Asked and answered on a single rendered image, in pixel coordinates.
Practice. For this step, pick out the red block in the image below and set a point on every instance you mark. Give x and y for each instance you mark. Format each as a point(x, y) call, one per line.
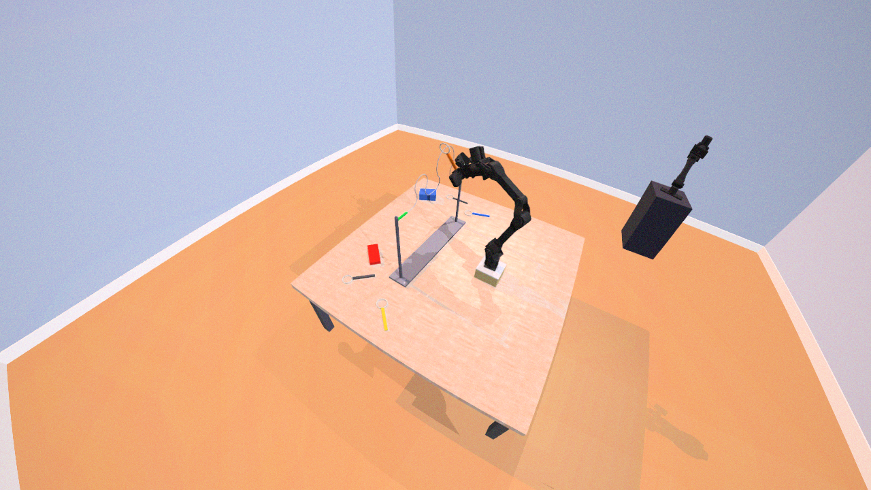
point(373, 253)

